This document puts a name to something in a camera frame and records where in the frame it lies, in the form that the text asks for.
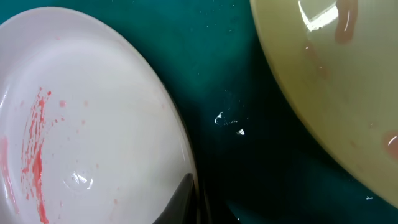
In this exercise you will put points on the white plate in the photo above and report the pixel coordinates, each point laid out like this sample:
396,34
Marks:
89,133

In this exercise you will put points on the teal plastic tray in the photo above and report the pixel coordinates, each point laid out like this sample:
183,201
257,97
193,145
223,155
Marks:
256,160

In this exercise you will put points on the yellow plate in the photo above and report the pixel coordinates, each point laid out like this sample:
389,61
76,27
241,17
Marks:
336,63

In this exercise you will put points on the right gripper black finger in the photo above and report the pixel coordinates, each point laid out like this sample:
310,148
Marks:
181,208

